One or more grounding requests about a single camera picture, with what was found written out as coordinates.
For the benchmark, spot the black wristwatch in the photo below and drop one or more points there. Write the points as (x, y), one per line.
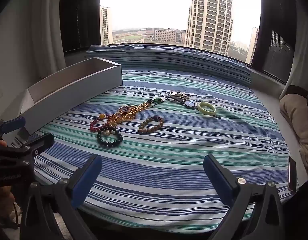
(189, 104)

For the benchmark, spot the long grey cardboard box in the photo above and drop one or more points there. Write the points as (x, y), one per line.
(69, 97)

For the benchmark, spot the beige cushion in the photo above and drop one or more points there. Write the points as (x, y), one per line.
(299, 120)

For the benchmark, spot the low wide grey building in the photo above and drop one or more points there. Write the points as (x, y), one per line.
(169, 35)

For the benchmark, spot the black smartphone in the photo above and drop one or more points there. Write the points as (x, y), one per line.
(292, 175)

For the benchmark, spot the green jade bangle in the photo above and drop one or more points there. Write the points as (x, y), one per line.
(199, 108)

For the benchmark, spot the striped folded bedding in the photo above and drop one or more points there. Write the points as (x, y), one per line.
(169, 57)

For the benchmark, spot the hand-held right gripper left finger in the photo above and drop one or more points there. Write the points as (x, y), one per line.
(87, 177)

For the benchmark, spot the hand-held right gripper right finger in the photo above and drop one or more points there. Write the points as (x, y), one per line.
(218, 177)

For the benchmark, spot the round gold purple pendant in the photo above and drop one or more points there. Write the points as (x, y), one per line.
(127, 110)

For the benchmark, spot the dark purple cloth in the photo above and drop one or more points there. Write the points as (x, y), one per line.
(296, 90)

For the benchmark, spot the white curtain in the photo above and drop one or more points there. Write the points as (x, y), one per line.
(47, 30)

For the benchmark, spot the tall beige apartment tower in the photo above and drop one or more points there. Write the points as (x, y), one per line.
(209, 20)

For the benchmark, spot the narrow beige apartment building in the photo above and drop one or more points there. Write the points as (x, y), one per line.
(106, 25)

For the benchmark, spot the blue green striped bed sheet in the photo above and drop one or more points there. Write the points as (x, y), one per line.
(156, 167)

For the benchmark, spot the person's left hand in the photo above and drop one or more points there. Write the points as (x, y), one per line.
(1, 143)

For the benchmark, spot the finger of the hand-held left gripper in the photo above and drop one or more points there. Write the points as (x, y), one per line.
(41, 142)
(14, 125)

